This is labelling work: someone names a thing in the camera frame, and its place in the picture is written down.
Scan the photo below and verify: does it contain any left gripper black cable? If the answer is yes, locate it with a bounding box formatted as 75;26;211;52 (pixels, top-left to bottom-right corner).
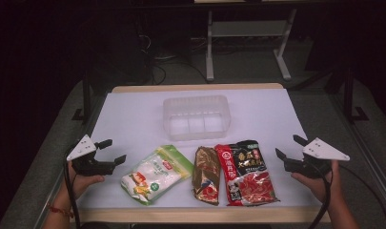
63;152;83;229

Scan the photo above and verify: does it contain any clear plastic container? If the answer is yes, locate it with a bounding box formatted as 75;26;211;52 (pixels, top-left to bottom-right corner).
162;94;232;142

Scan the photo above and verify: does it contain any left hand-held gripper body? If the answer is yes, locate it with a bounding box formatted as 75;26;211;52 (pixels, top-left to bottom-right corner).
66;134;116;177

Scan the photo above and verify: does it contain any red and black food packet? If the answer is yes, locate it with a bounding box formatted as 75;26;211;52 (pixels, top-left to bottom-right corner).
213;139;281;207

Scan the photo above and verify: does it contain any black metal stand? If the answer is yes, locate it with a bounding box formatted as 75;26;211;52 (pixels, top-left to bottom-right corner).
71;72;93;126
342;67;370;124

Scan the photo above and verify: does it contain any person's left hand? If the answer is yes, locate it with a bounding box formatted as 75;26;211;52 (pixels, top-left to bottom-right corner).
63;160;106;200

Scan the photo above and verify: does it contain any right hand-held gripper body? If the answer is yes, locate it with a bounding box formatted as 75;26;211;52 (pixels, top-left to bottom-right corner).
283;136;352;179

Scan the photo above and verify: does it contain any white and green food packet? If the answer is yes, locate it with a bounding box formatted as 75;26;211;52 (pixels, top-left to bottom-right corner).
120;144;194;206

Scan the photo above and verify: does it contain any white metal desk frame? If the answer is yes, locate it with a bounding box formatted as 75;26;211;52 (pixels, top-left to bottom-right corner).
205;8;298;82

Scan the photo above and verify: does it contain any thin black floor cable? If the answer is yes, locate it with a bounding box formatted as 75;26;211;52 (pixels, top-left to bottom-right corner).
338;163;386;229

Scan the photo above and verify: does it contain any brown and gold food packet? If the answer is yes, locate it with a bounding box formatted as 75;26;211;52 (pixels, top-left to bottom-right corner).
191;145;222;207

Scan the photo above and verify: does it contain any tangle of background cables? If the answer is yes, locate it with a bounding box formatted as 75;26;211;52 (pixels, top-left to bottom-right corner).
134;31;211;85

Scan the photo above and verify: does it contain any red string bracelet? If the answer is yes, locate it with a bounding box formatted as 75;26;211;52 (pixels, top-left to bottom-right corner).
47;202;75;219

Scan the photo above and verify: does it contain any white table sheet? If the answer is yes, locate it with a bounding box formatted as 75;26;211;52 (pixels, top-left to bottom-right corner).
75;88;324;210

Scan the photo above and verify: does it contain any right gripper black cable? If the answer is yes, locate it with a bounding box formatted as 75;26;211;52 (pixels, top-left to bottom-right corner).
306;158;334;229

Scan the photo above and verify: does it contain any person's right hand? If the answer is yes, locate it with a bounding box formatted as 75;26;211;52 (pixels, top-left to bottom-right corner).
291;159;341;205

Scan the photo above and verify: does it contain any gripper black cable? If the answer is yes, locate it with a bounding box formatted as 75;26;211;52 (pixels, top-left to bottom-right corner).
63;152;83;229
306;158;334;229

